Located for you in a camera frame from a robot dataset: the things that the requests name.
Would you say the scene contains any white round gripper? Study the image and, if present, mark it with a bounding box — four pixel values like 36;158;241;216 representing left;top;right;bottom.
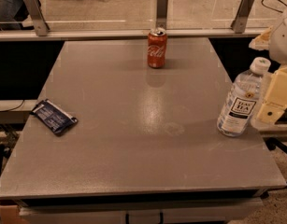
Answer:
249;8;287;124

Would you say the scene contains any clear plastic water bottle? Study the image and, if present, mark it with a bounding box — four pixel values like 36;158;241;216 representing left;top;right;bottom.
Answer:
217;57;271;137

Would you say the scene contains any orange cola can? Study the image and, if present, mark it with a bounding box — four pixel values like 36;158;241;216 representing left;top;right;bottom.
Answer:
147;28;167;68

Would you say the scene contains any dark blue snack bag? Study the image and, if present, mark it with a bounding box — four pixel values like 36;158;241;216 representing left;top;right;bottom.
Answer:
31;99;78;136

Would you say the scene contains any seated person in jeans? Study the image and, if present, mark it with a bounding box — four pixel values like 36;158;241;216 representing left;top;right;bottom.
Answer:
0;0;23;30

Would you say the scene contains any cardboard box under table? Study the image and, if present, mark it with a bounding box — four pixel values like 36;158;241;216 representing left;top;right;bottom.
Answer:
0;200;29;224

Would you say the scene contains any right metal bracket post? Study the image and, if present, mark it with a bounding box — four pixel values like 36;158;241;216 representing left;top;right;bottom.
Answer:
231;0;255;34

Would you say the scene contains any metal bracket post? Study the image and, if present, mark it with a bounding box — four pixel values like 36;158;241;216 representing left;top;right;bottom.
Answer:
23;0;50;36
156;0;168;29
231;0;255;34

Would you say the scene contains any middle metal bracket post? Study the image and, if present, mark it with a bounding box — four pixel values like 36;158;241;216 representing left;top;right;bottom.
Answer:
156;0;168;29

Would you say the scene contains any left metal bracket post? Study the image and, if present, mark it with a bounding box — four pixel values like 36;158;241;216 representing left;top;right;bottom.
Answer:
23;0;50;36

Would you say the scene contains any metal rail behind table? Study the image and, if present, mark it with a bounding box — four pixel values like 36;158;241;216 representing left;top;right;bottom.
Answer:
0;28;265;41

